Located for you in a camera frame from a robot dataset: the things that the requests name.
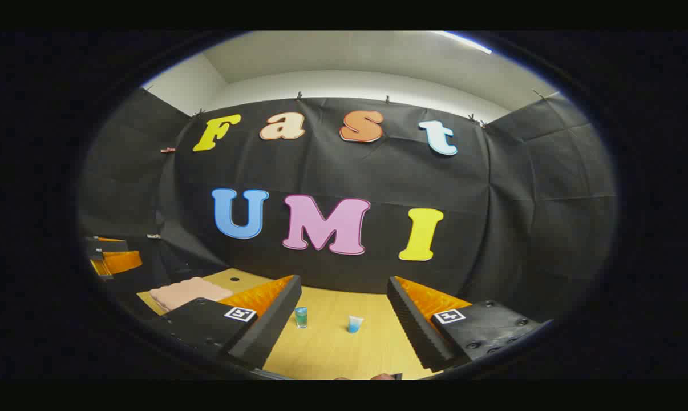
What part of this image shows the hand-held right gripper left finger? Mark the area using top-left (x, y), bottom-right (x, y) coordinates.
top-left (149, 275), bottom-right (303, 370)

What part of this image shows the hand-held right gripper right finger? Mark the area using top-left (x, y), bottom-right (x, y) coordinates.
top-left (386, 276), bottom-right (553, 372)

